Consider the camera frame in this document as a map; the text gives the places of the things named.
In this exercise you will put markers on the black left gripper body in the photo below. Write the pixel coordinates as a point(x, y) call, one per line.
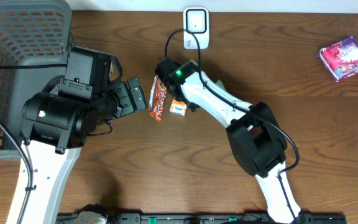
point(130, 98)

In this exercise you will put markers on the orange red chip bag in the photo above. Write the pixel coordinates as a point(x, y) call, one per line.
point(158, 95)

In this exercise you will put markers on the small orange box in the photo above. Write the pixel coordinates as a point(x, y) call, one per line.
point(178, 107)

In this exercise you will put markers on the purple red snack packet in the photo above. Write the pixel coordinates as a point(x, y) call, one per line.
point(340, 59)

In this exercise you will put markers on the teal packet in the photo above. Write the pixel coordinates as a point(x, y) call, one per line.
point(219, 83)

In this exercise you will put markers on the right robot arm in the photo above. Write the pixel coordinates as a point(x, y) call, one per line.
point(257, 142)

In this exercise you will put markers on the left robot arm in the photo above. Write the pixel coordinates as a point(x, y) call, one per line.
point(54, 129)

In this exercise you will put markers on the grey plastic mesh basket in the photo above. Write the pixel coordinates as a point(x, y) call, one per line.
point(35, 40)

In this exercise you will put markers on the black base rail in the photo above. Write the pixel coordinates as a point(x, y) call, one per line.
point(96, 214)

